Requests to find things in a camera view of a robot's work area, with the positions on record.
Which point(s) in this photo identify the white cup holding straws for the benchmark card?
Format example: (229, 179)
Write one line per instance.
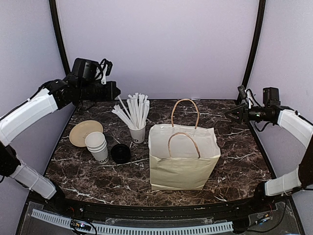
(138, 135)

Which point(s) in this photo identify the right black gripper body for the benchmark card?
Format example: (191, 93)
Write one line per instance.
(256, 118)

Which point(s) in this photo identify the brown paper bag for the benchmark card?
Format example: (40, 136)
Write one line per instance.
(181, 157)

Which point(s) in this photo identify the stack of white paper cups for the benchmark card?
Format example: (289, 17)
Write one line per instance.
(97, 146)

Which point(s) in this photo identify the stack of black lids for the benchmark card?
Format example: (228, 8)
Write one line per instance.
(121, 153)

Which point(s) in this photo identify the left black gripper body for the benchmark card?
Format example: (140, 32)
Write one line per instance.
(88, 92)

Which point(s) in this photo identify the black front rail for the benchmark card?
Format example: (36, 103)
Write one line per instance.
(236, 209)

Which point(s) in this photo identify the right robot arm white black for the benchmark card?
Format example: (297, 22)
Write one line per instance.
(289, 143)

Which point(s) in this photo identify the beige paper plate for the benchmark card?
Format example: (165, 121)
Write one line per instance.
(80, 131)

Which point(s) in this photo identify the right black frame post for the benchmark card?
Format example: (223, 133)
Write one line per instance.
(255, 42)

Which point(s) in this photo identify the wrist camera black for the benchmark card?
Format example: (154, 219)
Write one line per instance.
(88, 70)
(271, 96)

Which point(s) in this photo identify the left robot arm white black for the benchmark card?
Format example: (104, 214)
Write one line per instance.
(51, 97)

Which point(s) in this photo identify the bundle of wrapped white straws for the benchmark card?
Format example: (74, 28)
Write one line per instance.
(138, 106)

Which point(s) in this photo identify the left black frame post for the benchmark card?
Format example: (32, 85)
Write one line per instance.
(58, 35)

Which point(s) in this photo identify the black frame post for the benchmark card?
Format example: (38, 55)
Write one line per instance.
(58, 35)
(255, 42)

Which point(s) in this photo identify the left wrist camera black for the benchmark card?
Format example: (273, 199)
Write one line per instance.
(88, 70)

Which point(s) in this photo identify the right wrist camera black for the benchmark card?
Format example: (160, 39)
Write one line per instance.
(271, 96)

